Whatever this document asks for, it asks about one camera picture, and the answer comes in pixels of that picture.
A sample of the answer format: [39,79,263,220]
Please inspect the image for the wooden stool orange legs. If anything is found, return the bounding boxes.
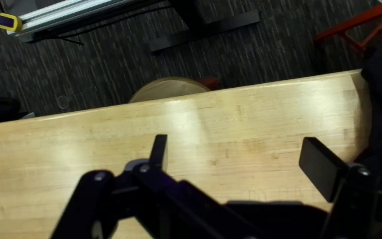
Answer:
[314,0,382,55]
[128,76,222,104]

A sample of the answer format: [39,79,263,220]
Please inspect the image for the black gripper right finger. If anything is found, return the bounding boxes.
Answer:
[298,137,380,239]

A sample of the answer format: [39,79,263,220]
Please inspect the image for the aluminium frame rail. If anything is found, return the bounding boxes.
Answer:
[3,0,156,44]

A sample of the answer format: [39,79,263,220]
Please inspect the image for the yellow clamp hook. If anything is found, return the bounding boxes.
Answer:
[0,12,23,35]

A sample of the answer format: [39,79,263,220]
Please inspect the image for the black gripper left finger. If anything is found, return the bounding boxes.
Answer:
[50,133,262,239]

